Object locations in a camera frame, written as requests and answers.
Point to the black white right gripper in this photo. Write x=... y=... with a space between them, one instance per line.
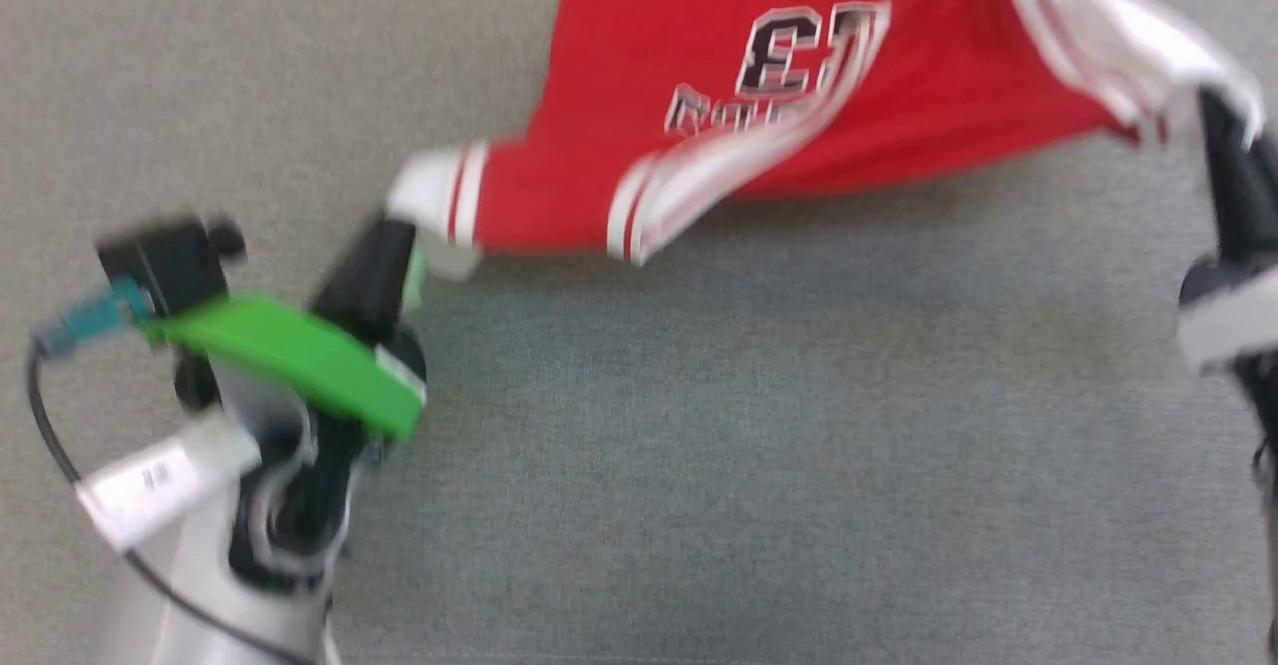
x=1233 y=316

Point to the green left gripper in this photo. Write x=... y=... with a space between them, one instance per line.
x=290 y=350

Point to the red white jersey garment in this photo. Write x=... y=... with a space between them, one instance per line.
x=649 y=46

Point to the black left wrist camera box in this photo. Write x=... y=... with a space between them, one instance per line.
x=165 y=261

